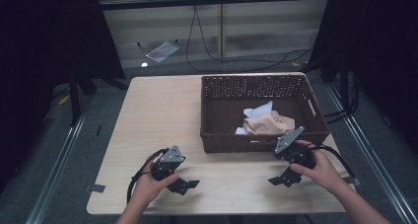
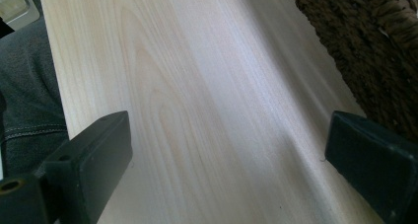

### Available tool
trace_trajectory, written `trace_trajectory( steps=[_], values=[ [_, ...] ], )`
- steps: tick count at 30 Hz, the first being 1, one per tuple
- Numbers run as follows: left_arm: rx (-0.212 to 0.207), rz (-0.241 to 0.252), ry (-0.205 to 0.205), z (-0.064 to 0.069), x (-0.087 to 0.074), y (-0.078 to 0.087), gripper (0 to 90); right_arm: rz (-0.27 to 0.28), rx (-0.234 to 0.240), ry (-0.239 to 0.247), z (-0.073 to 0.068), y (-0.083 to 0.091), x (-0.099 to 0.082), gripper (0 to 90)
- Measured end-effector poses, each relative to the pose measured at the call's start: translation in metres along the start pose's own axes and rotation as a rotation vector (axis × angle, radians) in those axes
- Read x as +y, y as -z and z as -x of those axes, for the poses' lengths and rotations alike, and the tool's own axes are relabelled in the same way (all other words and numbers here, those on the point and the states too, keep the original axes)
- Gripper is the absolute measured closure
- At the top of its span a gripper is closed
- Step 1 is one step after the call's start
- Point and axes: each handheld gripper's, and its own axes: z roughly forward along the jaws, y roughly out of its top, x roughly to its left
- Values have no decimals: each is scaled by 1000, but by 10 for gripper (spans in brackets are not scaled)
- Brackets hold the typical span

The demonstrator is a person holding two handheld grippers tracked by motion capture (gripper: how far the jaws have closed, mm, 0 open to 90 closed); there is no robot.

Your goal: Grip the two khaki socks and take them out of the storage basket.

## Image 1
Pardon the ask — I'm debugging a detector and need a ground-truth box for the pink cloth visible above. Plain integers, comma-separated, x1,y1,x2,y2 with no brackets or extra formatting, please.
243,110,297,136

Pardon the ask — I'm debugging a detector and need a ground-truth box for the black horizontal bar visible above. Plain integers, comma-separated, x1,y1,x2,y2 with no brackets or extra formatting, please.
98,0,332,12

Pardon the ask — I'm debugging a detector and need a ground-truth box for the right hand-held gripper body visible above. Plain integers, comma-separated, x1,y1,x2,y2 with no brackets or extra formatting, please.
273,125,318,171

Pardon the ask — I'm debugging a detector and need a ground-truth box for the black metal stand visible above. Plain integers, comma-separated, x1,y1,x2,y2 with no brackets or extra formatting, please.
67,70,98,127

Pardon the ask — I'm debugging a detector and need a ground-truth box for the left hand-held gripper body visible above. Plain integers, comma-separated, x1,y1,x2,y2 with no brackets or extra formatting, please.
150,144,186,183

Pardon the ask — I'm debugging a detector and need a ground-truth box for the white cloth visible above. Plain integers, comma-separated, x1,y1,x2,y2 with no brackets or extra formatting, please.
234,100,275,136

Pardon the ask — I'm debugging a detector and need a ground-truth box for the aluminium floor rail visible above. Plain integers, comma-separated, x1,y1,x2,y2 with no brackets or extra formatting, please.
324,82,418,224
24,95,95,224

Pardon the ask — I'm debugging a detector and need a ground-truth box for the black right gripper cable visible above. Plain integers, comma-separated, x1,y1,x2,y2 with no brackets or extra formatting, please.
310,144,358,181

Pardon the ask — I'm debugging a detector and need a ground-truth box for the clear plastic bag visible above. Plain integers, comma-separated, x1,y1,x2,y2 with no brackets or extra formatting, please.
145,40,180,64

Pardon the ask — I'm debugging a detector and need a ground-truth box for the brown wicker basket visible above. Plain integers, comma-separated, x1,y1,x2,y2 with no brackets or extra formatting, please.
199,73,331,154

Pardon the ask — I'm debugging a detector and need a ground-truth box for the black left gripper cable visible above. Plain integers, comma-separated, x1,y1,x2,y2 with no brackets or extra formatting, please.
126,147,171,205

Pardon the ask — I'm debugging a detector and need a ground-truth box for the grey tape strip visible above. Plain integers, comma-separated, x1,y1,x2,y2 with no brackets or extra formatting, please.
88,183,106,194

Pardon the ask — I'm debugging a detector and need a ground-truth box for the person's left hand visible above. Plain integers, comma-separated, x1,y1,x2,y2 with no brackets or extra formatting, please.
130,158,180,212

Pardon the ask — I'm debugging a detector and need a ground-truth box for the person's right hand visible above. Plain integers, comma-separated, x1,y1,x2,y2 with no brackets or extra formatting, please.
289,139,347,196

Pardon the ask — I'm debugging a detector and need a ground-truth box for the black floor cable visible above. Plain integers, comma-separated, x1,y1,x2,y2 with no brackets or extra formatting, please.
184,5,314,73

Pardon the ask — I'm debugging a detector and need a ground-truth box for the dark curtain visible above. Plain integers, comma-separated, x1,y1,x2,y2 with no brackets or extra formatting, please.
309,0,418,153
0,0,126,193

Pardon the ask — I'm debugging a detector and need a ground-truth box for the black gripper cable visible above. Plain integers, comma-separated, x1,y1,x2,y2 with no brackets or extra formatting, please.
126,147,171,205
310,144,358,181

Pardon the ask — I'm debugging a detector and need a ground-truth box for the black cable bundle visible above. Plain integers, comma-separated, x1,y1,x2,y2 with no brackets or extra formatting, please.
323,62,361,124

